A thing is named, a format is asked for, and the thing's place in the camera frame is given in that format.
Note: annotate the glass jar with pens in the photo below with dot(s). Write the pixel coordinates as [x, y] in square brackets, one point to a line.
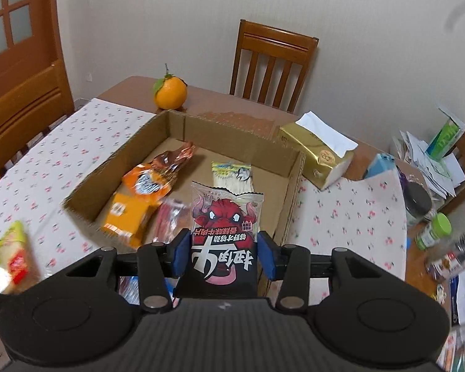
[453, 255]

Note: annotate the pile of white papers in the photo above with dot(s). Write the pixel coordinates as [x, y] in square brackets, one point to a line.
[430, 170]

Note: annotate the light blue box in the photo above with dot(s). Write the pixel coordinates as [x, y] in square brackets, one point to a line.
[379, 164]

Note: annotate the black and red snack packet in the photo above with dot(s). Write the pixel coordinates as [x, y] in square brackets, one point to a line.
[221, 240]

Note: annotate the red sausage packet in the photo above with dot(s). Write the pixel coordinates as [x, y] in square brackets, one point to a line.
[170, 217]

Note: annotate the gold bells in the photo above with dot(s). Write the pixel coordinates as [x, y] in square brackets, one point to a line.
[441, 293]

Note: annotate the orange and brown snack bag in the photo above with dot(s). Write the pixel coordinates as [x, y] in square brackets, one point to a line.
[151, 180]

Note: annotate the gold tissue pack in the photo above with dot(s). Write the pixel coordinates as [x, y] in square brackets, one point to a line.
[314, 151]

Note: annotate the dark lidded jar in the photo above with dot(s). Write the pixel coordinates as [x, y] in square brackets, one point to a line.
[418, 201]

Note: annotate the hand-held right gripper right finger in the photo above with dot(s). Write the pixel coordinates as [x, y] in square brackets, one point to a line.
[268, 255]

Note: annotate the green and white box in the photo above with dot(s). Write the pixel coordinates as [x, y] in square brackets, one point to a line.
[443, 139]

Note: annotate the grey-blue snack packet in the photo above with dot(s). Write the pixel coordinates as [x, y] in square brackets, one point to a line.
[128, 290]

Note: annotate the wooden door with glass panes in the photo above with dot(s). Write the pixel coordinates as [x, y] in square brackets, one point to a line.
[11, 62]

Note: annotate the cardboard box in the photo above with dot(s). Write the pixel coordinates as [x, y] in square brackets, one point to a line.
[232, 139]

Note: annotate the orange cracker packet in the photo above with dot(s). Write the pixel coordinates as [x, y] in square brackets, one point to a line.
[128, 214]

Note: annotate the cherry print tablecloth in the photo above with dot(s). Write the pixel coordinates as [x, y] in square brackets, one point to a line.
[42, 170]

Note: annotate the yellow biscuit packet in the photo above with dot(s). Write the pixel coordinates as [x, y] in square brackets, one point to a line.
[13, 252]

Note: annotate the orange fruit with leaf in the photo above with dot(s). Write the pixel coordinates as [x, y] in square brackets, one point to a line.
[172, 93]

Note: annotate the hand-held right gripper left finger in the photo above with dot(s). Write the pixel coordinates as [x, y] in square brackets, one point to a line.
[182, 254]

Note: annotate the green lidded jar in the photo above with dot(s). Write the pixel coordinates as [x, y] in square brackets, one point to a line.
[434, 229]

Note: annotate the long yellow-white snack packet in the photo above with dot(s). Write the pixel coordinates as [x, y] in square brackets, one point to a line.
[232, 176]

